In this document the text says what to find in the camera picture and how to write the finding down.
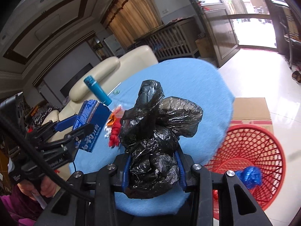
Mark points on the large cardboard box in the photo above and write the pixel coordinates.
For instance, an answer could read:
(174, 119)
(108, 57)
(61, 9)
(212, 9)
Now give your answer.
(249, 110)

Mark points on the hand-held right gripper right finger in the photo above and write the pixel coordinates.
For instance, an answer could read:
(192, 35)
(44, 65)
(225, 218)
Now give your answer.
(181, 170)

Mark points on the teal thermos bottle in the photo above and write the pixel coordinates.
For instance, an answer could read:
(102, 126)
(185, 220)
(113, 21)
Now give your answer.
(98, 90)

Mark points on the white straw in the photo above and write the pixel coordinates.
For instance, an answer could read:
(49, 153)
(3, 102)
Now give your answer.
(115, 88)

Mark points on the small cardboard box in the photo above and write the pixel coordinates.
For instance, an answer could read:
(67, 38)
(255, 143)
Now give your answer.
(204, 47)

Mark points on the wooden slatted cabinet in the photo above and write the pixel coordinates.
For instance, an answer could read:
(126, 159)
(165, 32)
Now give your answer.
(171, 40)

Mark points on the red plastic mesh basket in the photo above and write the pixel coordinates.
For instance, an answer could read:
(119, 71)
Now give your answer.
(258, 141)

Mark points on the green candy wrapper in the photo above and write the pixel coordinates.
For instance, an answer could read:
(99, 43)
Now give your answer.
(116, 91)

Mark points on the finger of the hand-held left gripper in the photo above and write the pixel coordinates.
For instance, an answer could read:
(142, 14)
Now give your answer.
(64, 123)
(81, 131)

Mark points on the crumpled blue plastic bag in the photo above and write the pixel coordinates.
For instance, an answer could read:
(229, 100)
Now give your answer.
(250, 176)

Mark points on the black television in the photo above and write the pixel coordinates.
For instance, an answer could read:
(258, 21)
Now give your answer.
(77, 80)

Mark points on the blue table cloth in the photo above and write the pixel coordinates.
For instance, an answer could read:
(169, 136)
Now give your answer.
(188, 87)

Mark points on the cream leather sofa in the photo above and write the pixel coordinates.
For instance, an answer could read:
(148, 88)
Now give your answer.
(131, 61)

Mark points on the glass door with wooden frame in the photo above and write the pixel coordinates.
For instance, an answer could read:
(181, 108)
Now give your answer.
(221, 35)

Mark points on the person's left forearm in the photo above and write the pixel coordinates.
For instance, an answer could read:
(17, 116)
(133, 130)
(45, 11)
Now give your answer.
(16, 207)

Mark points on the blue cardboard box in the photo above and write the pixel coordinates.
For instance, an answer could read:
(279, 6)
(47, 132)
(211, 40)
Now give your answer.
(94, 141)

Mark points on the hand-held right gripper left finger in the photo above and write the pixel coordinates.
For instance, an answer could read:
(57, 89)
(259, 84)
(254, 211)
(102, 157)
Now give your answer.
(126, 171)

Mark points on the orange snack packet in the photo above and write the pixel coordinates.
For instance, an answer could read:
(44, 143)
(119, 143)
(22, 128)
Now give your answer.
(115, 115)

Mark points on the metal rack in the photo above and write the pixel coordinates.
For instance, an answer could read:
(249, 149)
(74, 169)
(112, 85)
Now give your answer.
(290, 42)

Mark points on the black plastic bag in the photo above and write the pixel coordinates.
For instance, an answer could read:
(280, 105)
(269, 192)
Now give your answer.
(152, 146)

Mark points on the person's left hand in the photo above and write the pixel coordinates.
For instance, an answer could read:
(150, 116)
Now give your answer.
(48, 188)

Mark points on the pair of shoes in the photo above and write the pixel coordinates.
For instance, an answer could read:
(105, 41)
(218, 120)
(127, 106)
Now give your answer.
(296, 76)

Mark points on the red mesh net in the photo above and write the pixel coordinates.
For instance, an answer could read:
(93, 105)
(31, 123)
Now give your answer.
(115, 133)

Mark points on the tan curtain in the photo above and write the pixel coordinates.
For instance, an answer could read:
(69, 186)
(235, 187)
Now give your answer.
(134, 14)

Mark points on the black white patterned cloth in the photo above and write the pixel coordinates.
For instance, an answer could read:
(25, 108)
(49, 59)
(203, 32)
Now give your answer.
(45, 115)

